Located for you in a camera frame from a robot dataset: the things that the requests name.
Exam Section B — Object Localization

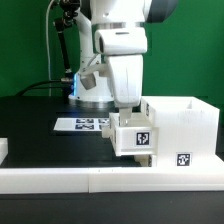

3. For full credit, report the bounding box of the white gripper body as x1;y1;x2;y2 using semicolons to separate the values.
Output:
94;27;147;126

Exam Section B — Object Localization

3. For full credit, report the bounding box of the white drawer tray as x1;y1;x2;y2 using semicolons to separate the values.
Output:
134;155;157;167
102;112;158;156

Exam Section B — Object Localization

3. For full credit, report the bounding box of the white drawer cabinet box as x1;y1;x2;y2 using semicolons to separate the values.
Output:
141;96;219;167

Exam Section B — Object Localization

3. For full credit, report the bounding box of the white front drawer tray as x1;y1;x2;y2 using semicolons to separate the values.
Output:
134;155;157;167

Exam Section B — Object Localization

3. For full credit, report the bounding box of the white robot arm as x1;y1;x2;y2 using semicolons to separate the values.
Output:
72;0;179;126

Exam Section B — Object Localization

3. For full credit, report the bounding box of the fiducial marker sheet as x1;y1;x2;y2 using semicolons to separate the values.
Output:
54;118;109;131

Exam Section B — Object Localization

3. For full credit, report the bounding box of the white left fence block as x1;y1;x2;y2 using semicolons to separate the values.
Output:
0;138;8;165

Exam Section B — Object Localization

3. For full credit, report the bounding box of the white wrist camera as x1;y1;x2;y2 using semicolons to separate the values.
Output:
80;64;107;90

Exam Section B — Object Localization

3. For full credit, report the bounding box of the white cable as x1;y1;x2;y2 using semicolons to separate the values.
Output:
45;0;56;97

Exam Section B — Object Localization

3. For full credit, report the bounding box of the black cable bundle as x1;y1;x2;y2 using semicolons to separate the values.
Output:
14;79;75;97

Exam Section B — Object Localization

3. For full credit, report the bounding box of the white front fence rail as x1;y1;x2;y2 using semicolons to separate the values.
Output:
0;168;224;194

